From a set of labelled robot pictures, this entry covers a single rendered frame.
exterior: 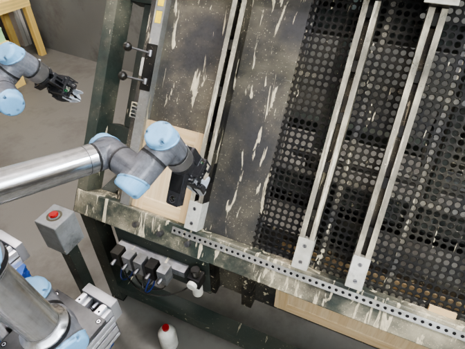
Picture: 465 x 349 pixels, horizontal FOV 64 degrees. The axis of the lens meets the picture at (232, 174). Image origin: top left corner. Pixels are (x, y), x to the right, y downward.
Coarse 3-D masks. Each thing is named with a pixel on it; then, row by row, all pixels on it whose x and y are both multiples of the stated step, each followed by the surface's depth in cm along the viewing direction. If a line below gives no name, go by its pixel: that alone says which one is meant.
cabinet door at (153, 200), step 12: (180, 132) 161; (192, 132) 159; (144, 144) 168; (192, 144) 160; (168, 168) 165; (156, 180) 168; (168, 180) 166; (156, 192) 169; (132, 204) 174; (144, 204) 171; (156, 204) 169; (168, 204) 167; (168, 216) 167; (180, 216) 165
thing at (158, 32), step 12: (156, 0) 158; (168, 0) 157; (168, 12) 160; (156, 24) 159; (156, 36) 159; (156, 60) 161; (156, 72) 164; (144, 96) 164; (144, 108) 164; (144, 120) 165; (144, 132) 167; (132, 144) 168
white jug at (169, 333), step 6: (168, 324) 206; (162, 330) 202; (168, 330) 202; (174, 330) 204; (162, 336) 201; (168, 336) 201; (174, 336) 203; (162, 342) 202; (168, 342) 202; (174, 342) 206; (162, 348) 210; (168, 348) 206; (174, 348) 210
